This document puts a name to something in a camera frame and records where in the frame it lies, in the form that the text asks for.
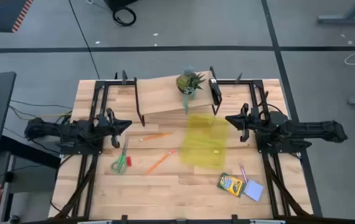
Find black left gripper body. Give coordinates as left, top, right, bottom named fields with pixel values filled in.
left=95, top=108, right=120, bottom=149

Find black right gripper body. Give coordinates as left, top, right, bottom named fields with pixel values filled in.
left=240, top=103, right=272, bottom=142

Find green-handled scissors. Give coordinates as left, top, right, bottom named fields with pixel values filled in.
left=110, top=139, right=130, bottom=175

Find yellow translucent plastic box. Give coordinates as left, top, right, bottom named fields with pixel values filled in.
left=180, top=113, right=230, bottom=170

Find orange pencil pink eraser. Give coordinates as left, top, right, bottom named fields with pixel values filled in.
left=144, top=149, right=176, bottom=176

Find yellow green crayon box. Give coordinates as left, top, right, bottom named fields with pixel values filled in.
left=217, top=172, right=247, bottom=198

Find pink pen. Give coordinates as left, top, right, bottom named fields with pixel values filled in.
left=240, top=164, right=249, bottom=184

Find potted succulent plant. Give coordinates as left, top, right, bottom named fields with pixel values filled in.
left=176, top=65, right=206, bottom=114

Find lavender sticky note pad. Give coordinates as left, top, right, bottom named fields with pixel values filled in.
left=244, top=179, right=265, bottom=202

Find grey desk leg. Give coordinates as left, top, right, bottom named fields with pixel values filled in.
left=317, top=0, right=355, bottom=25

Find black orange-striped floor mat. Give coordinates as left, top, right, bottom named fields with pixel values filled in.
left=0, top=0, right=34, bottom=34

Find wooden table with black frame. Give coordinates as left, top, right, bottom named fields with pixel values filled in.
left=133, top=67, right=223, bottom=127

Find black hanging cable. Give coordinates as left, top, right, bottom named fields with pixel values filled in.
left=68, top=0, right=101, bottom=80

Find black cable coil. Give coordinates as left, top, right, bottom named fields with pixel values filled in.
left=111, top=6, right=137, bottom=27

